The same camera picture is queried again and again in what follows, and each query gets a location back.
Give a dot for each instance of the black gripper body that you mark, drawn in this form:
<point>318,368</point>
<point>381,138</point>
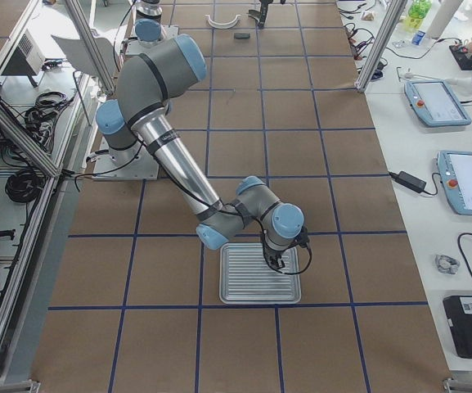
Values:
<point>271,255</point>

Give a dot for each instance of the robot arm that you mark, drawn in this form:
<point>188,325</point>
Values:
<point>146,83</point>
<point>151,10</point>

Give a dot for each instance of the ribbed metal tray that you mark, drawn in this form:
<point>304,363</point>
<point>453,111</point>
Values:
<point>245,278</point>

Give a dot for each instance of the olive brake shoe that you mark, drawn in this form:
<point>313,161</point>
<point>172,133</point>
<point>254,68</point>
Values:
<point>254,14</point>

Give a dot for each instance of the black brake pad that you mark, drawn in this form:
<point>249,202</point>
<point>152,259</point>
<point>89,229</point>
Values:
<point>241,36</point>

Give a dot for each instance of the white curved plastic part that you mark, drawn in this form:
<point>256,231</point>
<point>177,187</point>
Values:
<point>222,25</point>

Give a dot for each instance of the black power brick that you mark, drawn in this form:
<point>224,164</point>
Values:
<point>409,181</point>

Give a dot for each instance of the green bottle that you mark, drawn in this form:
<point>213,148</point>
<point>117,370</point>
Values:
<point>416,14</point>

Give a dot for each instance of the upper teach pendant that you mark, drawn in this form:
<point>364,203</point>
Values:
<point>435,104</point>

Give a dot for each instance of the teach pendant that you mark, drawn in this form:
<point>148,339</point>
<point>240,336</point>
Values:
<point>435,104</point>
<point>455,169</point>

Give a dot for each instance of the lower teach pendant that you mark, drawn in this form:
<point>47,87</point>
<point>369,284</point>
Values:
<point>455,169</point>

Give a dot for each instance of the grey electronics box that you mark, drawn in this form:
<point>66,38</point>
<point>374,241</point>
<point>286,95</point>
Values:
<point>27,60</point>

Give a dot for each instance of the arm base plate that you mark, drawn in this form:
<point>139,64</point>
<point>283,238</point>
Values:
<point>134,163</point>
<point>146,35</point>

